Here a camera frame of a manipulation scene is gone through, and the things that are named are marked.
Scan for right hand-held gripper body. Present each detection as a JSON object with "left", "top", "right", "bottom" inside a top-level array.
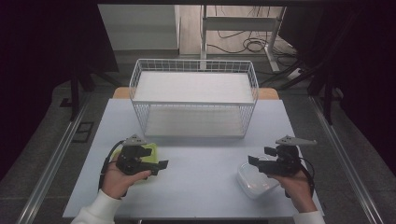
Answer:
[{"left": 258, "top": 134, "right": 318, "bottom": 177}]

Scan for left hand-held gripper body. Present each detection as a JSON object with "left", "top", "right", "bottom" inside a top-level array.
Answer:
[{"left": 115, "top": 133, "right": 153, "bottom": 175}]

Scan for green lidded food container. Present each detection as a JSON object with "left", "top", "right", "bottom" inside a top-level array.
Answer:
[{"left": 111, "top": 142, "right": 160, "bottom": 185}]

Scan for clear plastic food container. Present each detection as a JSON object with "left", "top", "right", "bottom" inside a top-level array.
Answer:
[{"left": 235, "top": 155, "right": 281, "bottom": 201}]

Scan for white wire shelf rack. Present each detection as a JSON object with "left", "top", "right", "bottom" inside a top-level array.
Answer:
[{"left": 128, "top": 58, "right": 260, "bottom": 140}]

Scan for person's left hand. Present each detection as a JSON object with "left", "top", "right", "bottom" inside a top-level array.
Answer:
[{"left": 100, "top": 157, "right": 152, "bottom": 201}]

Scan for person's right hand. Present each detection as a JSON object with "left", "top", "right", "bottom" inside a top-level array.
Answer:
[{"left": 268, "top": 169, "right": 318, "bottom": 215}]

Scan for black floor plate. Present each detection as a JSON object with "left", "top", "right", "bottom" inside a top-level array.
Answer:
[{"left": 71, "top": 121, "right": 95, "bottom": 145}]

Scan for wooden table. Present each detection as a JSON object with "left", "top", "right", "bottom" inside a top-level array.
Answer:
[{"left": 111, "top": 86, "right": 280, "bottom": 101}]

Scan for black metal stand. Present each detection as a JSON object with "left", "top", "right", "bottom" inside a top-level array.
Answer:
[
  {"left": 68, "top": 60, "right": 121, "bottom": 122},
  {"left": 259, "top": 57, "right": 344, "bottom": 126}
]

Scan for white power strip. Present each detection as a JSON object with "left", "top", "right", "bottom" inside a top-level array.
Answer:
[{"left": 286, "top": 67, "right": 305, "bottom": 81}]

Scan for dark curtain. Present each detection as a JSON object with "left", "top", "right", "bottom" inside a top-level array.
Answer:
[
  {"left": 277, "top": 0, "right": 396, "bottom": 176},
  {"left": 0, "top": 0, "right": 120, "bottom": 182}
]

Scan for white cabinet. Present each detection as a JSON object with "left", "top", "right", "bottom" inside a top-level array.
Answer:
[{"left": 97, "top": 3, "right": 182, "bottom": 52}]

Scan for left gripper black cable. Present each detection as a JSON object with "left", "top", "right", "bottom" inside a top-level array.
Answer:
[{"left": 97, "top": 139, "right": 126, "bottom": 191}]

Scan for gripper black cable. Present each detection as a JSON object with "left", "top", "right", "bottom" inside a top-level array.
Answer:
[
  {"left": 284, "top": 156, "right": 317, "bottom": 199},
  {"left": 97, "top": 139, "right": 126, "bottom": 191}
]

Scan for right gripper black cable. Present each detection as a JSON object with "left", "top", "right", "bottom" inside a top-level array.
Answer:
[{"left": 284, "top": 156, "right": 317, "bottom": 199}]

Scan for aluminium floor rail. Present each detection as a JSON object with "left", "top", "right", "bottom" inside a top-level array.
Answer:
[
  {"left": 309, "top": 94, "right": 385, "bottom": 224},
  {"left": 14, "top": 92, "right": 92, "bottom": 224}
]

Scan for black floor cables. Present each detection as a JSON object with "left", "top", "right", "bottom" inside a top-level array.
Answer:
[{"left": 206, "top": 5, "right": 301, "bottom": 68}]

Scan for white metal desk frame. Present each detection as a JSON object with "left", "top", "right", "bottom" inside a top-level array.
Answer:
[{"left": 199, "top": 4, "right": 288, "bottom": 74}]

